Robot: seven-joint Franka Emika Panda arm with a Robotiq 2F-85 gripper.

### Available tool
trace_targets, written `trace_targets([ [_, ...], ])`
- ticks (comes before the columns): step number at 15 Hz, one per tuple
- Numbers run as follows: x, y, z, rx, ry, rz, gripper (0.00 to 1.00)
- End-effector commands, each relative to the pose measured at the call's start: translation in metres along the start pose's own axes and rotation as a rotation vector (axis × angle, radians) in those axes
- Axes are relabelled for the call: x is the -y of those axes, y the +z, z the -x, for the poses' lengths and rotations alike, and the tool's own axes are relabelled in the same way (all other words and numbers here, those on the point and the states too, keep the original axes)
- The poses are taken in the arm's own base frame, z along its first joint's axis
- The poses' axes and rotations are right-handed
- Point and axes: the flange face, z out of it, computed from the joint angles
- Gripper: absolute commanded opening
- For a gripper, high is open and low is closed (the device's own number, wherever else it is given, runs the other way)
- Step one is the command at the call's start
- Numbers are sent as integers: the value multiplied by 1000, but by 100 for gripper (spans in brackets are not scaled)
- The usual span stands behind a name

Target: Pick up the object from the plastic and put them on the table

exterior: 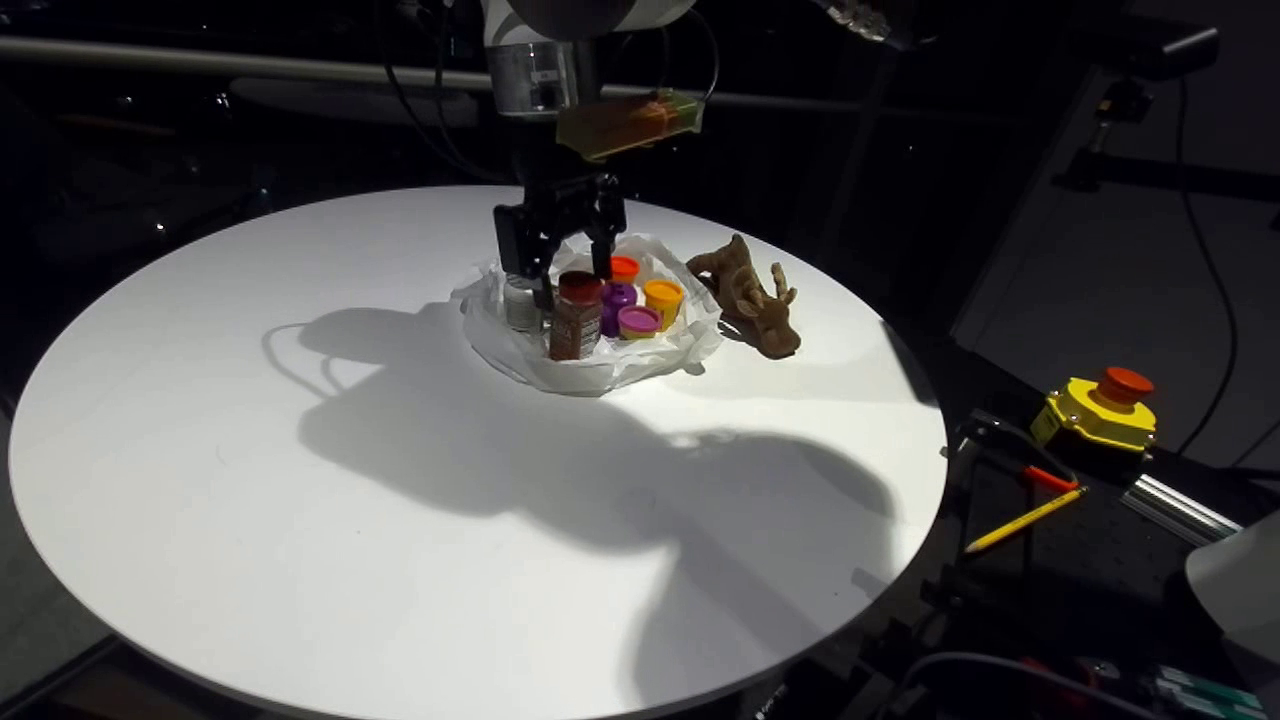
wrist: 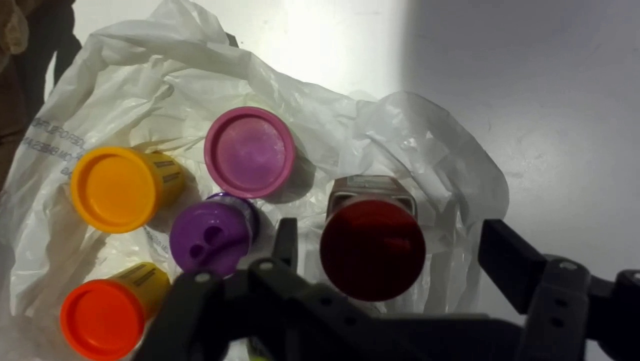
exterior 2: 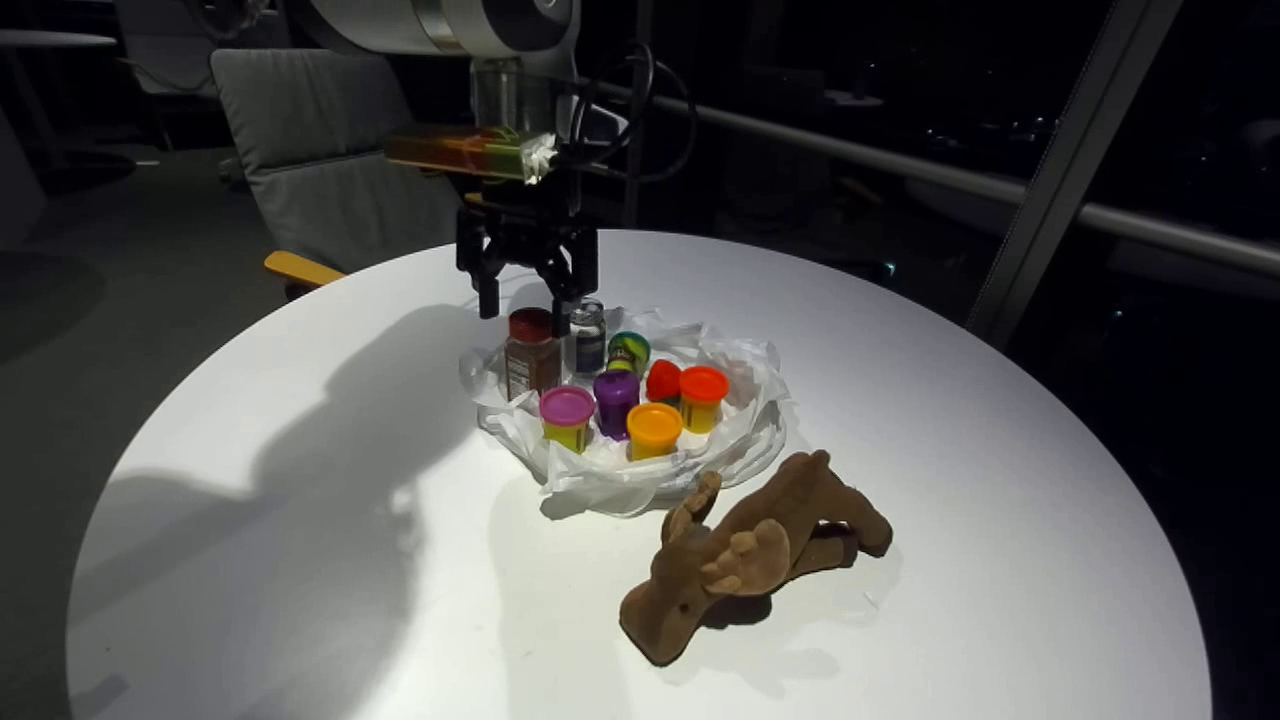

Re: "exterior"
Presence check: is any red lid spice jar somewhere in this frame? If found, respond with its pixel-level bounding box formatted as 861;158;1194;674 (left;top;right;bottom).
543;270;613;366

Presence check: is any red handled tool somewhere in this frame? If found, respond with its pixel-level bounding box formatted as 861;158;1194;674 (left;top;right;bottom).
1017;461;1083;499

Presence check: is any black mounted camera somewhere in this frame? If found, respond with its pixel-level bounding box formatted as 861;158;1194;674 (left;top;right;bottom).
1059;11;1225;134

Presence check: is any black hanging cable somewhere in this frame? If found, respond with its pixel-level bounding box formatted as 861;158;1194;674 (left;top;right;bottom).
1164;78;1248;461

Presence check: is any teal handled tool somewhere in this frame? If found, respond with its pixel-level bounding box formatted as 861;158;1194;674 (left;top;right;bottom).
1149;664;1272;720

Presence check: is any aluminium profile bar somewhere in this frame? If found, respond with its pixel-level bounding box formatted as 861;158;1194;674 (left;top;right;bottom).
1118;468;1248;548

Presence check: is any brown plush moose toy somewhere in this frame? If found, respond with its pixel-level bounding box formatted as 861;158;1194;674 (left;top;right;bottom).
682;232;809;366

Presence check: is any clear crumpled plastic bag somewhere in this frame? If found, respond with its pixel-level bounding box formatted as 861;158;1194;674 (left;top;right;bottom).
448;232;728;402

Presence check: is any grey curved cover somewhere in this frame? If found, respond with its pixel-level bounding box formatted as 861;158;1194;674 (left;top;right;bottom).
1181;508;1280;667

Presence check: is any grey metal handrail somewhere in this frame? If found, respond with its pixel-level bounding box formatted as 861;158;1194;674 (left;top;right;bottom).
0;34;865;116

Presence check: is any purple dough can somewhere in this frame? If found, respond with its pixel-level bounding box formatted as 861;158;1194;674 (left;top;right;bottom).
596;282;639;336

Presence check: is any yellow emergency stop button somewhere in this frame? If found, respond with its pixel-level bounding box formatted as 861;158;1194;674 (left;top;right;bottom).
1029;366;1164;461

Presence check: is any yellow lid dough can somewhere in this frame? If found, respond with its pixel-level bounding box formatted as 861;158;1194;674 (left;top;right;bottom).
639;275;688;333

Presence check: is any grey floor cable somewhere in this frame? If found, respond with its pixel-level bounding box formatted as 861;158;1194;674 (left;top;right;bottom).
896;650;1169;720

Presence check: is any yellow pencil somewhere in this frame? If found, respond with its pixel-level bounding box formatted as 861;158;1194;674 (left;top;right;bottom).
959;485;1093;561

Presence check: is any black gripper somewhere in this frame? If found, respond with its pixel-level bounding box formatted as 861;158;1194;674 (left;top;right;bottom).
492;163;630;322

